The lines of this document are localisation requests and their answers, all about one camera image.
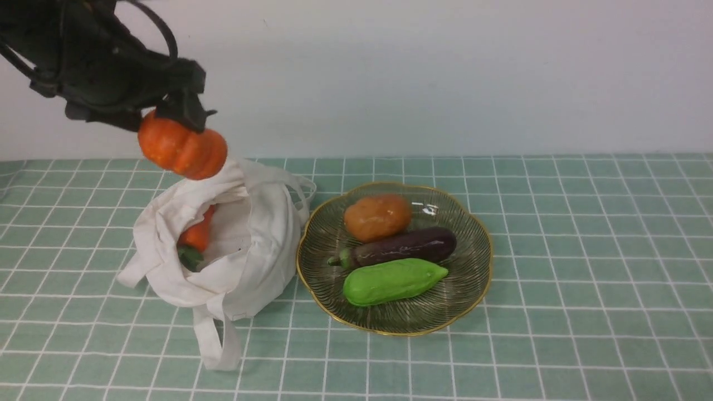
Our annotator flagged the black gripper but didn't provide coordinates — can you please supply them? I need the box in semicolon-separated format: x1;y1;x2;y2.
29;30;217;134

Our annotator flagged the orange toy pumpkin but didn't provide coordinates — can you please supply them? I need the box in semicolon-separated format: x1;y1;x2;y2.
138;111;228;180

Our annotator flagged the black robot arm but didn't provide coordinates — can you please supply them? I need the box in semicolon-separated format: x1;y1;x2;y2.
1;1;216;133

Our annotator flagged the white cloth tote bag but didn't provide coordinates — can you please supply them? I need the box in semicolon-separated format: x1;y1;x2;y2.
117;159;316;371

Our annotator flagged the orange toy carrot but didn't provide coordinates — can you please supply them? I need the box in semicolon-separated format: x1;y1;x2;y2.
177;205;216;272

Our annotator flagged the brown toy potato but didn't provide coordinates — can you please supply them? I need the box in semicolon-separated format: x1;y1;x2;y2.
343;193;412;243

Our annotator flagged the green toy chayote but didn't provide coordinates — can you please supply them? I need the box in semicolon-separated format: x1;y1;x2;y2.
342;257;449;307

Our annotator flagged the purple toy eggplant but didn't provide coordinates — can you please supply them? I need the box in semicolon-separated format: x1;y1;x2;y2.
328;227;457;269

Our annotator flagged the ribbed glass plate gold rim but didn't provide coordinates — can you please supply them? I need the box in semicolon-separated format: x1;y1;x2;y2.
296;182;492;336

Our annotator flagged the green checkered tablecloth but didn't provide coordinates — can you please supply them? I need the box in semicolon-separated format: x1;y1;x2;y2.
1;153;712;400

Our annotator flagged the black cable loop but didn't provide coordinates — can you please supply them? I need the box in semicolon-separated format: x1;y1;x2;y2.
127;0;179;61

